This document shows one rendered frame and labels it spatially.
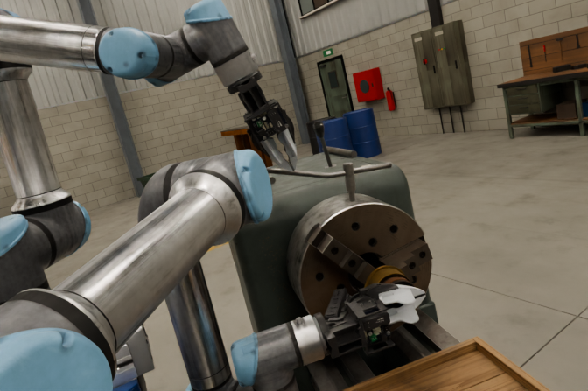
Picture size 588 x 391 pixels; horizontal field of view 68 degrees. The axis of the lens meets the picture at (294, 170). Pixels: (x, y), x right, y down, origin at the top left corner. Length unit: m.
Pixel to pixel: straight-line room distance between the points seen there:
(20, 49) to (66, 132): 9.99
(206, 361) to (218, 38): 0.56
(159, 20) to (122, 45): 10.95
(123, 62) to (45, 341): 0.45
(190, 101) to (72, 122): 2.74
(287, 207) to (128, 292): 0.67
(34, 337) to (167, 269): 0.18
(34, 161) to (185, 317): 0.47
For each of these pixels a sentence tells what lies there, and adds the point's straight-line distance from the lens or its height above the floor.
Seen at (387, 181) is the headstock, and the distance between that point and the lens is 1.15.
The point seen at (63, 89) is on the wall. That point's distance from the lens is 10.97.
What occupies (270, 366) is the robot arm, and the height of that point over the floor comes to 1.08.
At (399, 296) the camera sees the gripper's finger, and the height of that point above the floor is 1.10.
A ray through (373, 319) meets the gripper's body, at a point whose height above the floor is 1.10.
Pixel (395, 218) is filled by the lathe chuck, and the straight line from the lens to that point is 0.99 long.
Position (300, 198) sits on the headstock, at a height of 1.24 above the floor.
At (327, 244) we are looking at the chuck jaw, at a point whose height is 1.19.
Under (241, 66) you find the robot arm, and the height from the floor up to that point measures 1.57.
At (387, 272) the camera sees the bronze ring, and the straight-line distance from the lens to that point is 0.89.
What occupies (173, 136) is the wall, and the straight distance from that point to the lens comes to 11.22.
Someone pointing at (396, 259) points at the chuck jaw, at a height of 1.11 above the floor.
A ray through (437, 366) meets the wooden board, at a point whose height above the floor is 0.89.
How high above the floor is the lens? 1.50
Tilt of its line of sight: 10 degrees down
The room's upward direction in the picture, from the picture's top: 14 degrees counter-clockwise
